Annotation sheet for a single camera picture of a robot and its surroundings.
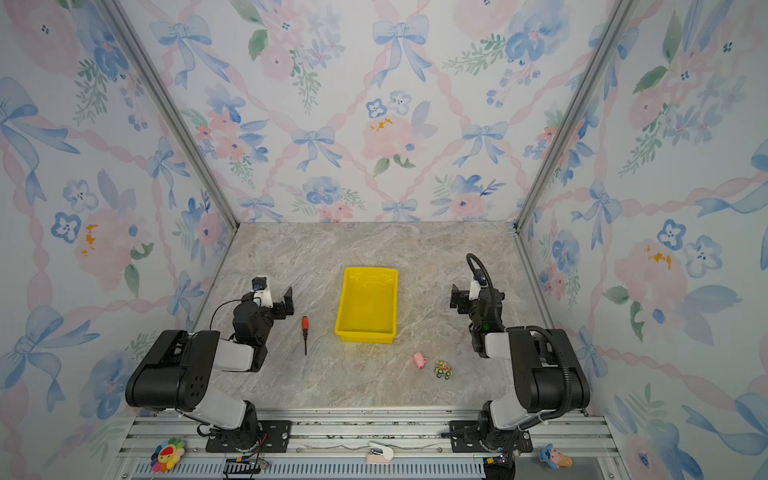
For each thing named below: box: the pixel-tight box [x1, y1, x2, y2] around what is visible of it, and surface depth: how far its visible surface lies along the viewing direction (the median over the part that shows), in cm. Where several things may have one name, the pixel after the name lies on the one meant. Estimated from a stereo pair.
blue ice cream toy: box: [538, 443, 573, 471], surface depth 71 cm
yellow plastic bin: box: [334, 267, 399, 344], surface depth 93 cm
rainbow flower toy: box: [150, 437, 186, 473], surface depth 72 cm
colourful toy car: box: [434, 360, 453, 380], surface depth 85 cm
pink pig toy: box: [413, 351, 427, 370], surface depth 86 cm
